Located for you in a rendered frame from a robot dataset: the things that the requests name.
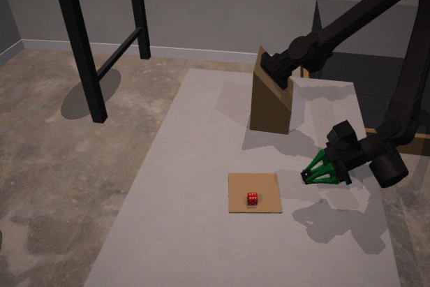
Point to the red die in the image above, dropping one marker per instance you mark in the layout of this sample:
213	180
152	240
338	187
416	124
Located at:
252	199

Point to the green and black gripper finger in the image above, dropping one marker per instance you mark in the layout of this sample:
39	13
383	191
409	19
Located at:
328	169
321	156

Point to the black die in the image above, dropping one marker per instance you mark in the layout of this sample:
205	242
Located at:
305	175

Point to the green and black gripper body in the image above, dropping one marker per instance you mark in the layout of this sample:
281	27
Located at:
337	164

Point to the tan flat mat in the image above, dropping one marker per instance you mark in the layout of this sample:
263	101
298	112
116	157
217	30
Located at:
266	186

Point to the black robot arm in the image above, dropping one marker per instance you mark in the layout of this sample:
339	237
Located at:
400	121

